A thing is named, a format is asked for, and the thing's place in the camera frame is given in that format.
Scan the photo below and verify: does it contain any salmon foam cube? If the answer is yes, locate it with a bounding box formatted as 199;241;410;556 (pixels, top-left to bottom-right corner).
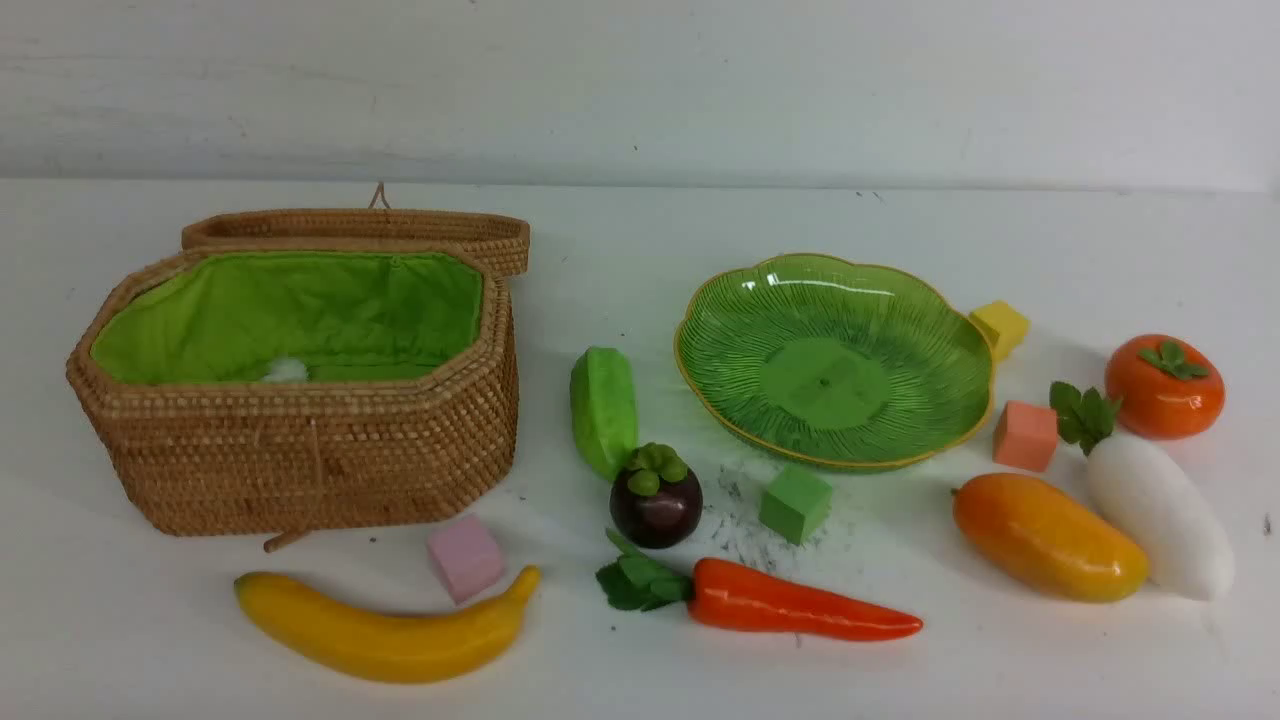
992;401;1059;473

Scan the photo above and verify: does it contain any dark purple toy mangosteen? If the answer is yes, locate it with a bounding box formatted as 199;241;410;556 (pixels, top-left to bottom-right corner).
611;442;704;550

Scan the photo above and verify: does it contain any yellow toy banana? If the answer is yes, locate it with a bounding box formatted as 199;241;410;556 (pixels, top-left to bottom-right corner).
234;565;541;684

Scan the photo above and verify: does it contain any pink foam cube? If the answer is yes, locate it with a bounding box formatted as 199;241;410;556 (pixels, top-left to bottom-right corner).
426;515;506;605

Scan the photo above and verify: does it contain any white toy radish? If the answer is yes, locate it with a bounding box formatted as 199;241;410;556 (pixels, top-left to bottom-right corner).
1050;380;1236;602

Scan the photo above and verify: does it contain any green foam cube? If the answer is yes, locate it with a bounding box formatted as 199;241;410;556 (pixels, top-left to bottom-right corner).
758;466;835;546

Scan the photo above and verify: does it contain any orange toy carrot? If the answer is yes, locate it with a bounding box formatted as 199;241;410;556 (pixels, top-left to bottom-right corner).
595;530;924;642

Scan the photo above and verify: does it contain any yellow foam cube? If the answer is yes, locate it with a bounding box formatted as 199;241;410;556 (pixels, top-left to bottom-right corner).
969;300;1030;363

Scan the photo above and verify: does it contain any orange toy persimmon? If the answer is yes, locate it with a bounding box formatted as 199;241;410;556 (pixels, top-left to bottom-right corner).
1103;334;1226;439

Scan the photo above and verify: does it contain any woven rattan basket green lining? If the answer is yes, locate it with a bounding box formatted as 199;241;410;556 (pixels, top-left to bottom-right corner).
67;245;520;538

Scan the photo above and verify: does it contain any green toy cucumber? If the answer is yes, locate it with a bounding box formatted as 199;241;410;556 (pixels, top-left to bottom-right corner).
570;346;639;483

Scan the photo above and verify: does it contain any woven rattan basket lid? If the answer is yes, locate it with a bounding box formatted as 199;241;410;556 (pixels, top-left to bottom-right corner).
180;206;531;277

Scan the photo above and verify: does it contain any green glass leaf plate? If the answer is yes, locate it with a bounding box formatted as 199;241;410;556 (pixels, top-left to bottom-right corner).
673;252;997;474

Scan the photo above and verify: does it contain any orange yellow toy mango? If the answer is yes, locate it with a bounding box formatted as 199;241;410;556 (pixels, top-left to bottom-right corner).
951;473;1149;603

